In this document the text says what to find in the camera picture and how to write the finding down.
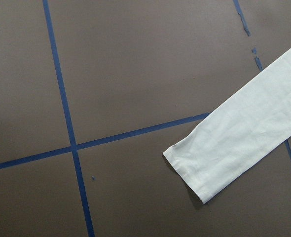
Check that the cream long-sleeve cat shirt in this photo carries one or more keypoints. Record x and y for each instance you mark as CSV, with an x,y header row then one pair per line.
x,y
237,134

